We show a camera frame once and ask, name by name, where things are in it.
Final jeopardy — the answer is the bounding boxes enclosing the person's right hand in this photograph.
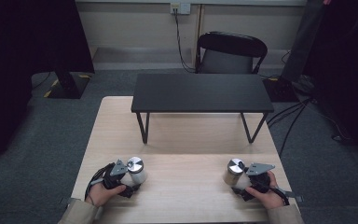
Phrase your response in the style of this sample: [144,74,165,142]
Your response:
[245,170,285,211]

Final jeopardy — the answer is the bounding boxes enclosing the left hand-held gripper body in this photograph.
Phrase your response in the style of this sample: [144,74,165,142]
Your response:
[102,159,138,198]

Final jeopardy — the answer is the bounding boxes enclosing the black floor cables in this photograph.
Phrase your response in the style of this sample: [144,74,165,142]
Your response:
[266,97,314,157]

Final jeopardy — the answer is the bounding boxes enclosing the white wall socket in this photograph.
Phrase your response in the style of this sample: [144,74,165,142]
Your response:
[170,2,192,16]

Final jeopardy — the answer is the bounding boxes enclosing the grey stand panel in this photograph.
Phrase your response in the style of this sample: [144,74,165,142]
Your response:
[281,0,328,83]

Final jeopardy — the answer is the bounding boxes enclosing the left hand-held gripper cable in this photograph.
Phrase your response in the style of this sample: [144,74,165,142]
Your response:
[84,162,116,201]

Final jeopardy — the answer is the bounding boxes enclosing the person's left hand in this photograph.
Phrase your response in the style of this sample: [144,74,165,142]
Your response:
[85,183,127,208]

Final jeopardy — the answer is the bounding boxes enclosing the black metal shelf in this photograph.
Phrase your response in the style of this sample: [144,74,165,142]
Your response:
[131,73,275,145]

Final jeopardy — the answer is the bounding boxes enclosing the black folding chair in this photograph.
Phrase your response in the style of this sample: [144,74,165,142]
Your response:
[194,31,269,75]

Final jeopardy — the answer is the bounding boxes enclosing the black wall socket cable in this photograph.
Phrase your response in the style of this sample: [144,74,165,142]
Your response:
[173,8,197,74]

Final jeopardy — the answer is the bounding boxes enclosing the black curtain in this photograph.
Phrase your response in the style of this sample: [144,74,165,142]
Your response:
[302,0,358,172]
[0,0,95,166]

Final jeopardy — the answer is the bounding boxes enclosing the glass jar with white contents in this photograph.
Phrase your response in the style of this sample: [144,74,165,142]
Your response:
[121,156,148,189]

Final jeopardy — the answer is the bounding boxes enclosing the glass jar with brown contents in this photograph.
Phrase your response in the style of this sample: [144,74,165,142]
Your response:
[223,158,252,191]

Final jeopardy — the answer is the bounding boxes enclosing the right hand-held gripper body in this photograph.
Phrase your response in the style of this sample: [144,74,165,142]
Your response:
[243,162,276,202]

